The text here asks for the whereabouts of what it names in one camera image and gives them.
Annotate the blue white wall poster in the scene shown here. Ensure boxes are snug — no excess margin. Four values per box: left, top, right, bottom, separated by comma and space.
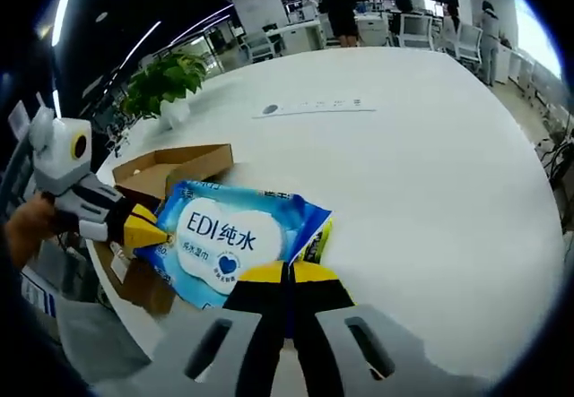
20, 275, 57, 317

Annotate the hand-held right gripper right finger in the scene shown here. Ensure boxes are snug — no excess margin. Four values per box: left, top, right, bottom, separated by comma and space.
290, 262, 472, 397

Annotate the green potted plant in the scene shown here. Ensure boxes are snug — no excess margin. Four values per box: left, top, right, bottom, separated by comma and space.
119, 51, 208, 128

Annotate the white office chair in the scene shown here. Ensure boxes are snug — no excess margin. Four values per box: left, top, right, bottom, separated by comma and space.
400, 13, 435, 51
456, 24, 484, 65

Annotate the table cable outlet strip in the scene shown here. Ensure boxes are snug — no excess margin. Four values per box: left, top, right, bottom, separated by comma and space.
251, 96, 377, 120

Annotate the black green striped pouch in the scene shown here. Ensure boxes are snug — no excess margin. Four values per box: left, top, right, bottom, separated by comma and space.
293, 217, 336, 264

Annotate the brown cardboard shoe box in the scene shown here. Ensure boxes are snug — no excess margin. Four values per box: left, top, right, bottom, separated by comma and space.
91, 143, 235, 316

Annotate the blue wet wipes soft item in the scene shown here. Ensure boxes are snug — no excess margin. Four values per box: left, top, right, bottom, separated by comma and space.
133, 180, 333, 311

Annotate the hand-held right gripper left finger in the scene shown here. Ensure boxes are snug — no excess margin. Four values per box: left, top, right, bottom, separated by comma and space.
147, 261, 289, 397

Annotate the person's left hand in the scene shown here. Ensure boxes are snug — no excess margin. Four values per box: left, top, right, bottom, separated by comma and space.
4, 192, 58, 268

